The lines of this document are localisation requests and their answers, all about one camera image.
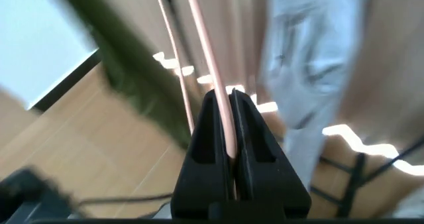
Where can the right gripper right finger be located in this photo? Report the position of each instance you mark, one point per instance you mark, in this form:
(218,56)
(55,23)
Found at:
(271,177)

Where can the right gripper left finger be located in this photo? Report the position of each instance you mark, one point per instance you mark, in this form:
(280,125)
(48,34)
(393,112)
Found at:
(202,177)

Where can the pink clothes hanger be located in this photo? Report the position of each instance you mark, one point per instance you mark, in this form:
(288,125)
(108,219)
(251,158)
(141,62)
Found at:
(215,68)

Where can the green long-sleeved shirt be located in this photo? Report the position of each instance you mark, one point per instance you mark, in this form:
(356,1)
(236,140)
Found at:
(132,68)

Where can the pale grey shorts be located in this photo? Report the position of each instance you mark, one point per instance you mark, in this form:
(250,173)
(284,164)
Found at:
(304,51)

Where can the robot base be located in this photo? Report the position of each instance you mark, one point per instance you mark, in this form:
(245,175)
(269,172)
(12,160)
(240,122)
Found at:
(26,191)

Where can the black clothes rack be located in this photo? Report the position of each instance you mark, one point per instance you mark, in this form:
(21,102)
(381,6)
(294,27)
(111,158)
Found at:
(356,174)

